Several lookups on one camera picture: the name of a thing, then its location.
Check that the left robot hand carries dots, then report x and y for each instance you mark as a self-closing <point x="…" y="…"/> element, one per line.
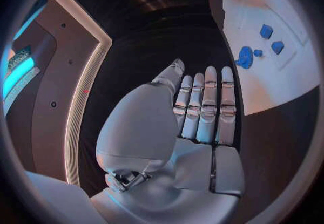
<point x="157" y="126"/>

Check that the white task board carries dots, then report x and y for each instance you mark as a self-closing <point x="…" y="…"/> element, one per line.
<point x="265" y="78"/>

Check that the blue block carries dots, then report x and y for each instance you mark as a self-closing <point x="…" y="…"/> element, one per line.
<point x="277" y="47"/>
<point x="266" y="31"/>

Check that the blue gear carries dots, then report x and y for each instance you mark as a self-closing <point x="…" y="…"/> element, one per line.
<point x="245" y="57"/>

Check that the blue peg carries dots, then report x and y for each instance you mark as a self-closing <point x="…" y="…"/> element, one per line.
<point x="258" y="53"/>

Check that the glowing light bar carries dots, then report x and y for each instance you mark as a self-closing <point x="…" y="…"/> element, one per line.
<point x="17" y="78"/>

